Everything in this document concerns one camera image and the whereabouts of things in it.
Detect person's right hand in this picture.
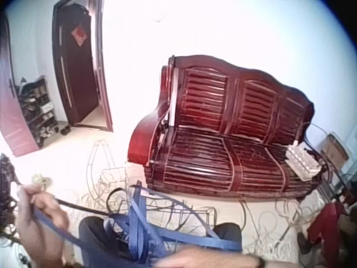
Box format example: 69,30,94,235
154,247,259,268

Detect person's left hand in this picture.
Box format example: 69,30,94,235
16,183,70,248

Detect blue plastic strap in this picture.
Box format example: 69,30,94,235
31,181,243,268

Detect pale yellow bundle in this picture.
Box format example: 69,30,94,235
31,173,51,192

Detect person's legs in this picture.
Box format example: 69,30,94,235
78,216,243,268

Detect pair of dark shoes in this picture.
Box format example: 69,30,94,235
53,125,72,136

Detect shoe rack with shoes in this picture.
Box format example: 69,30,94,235
15,75,59,149

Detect red wooden slatted sofa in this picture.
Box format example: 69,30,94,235
127,54,332,200

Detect dark wooden door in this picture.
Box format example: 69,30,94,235
52,0,100,127

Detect white tray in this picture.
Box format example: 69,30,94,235
285,140,322,180

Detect red paper door decoration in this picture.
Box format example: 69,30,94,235
71,26,87,47

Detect brown cardboard box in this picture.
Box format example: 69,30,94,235
320,133,351,171

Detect black strap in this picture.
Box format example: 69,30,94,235
54,186,133,218

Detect wire basket frame with handle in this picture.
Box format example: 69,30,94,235
86,138,129,198

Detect heap of white straps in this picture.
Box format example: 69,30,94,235
240,192,331,268

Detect metal frame chair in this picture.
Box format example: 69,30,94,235
303,122,357,203

